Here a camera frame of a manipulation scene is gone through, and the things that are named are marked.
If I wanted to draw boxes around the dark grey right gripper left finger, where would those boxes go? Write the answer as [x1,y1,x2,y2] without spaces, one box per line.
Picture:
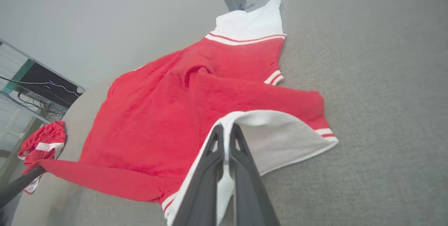
[171,125,224,226]

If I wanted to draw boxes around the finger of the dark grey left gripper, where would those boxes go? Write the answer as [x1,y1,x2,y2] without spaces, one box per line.
[0,166,46,208]

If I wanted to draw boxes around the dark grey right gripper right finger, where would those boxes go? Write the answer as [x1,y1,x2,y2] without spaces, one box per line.
[229,123,280,226]

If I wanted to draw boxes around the red shorts with white trim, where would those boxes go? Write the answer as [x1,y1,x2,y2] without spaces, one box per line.
[17,120,67,194]

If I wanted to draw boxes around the red and white basketball jersey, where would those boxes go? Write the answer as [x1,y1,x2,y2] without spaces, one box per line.
[37,0,339,226]

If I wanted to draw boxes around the black electronics box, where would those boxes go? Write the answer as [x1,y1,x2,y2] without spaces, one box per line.
[19,59,84,109]

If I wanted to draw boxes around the grey fabric sofa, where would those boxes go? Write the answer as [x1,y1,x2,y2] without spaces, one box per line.
[10,0,448,226]

